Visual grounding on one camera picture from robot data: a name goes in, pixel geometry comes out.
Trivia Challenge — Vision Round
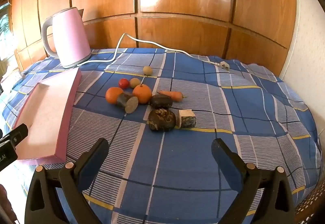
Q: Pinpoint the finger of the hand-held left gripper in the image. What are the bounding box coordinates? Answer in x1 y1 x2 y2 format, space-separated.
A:
0 123 28 149

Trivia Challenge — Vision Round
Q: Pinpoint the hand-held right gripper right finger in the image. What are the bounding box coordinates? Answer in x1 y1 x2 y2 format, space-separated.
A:
211 138 296 224

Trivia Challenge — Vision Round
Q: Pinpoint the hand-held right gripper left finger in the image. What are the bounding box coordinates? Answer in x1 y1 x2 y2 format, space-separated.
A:
27 138 109 224

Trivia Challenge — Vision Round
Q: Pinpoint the pink shallow tray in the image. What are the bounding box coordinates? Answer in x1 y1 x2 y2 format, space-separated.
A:
12 68 82 163

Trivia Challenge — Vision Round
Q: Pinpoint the pale cut root chunk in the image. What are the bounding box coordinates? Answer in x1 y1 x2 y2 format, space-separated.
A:
177 109 197 129

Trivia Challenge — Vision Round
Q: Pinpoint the dark cylindrical cut root piece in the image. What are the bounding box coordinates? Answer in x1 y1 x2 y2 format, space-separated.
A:
116 93 139 114

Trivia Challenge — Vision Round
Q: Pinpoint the dark fruit with brown patch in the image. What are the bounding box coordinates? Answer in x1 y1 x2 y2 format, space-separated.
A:
148 109 176 132

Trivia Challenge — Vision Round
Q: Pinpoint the orange with stem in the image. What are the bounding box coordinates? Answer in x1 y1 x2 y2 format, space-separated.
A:
132 83 152 104

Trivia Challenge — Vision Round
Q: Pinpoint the carrot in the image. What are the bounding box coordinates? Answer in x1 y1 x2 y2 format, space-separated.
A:
158 90 187 102

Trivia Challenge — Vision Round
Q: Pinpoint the dark brown round fruit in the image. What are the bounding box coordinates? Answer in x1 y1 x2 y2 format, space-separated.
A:
150 94 173 109

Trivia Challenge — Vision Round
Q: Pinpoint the person's left forearm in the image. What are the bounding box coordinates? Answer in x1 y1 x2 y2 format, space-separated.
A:
0 184 18 224

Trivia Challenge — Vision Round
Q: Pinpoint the blue plaid bed sheet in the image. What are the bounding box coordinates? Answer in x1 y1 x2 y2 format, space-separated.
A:
0 47 322 224

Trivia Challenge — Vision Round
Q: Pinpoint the white power strip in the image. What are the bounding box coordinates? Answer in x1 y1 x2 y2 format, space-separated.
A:
1 69 26 87

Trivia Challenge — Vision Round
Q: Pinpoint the pink electric kettle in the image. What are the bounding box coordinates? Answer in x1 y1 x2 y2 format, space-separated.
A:
41 7 92 69

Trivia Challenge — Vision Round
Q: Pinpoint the white power cord with plug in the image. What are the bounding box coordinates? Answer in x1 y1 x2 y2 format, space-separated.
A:
76 33 231 71

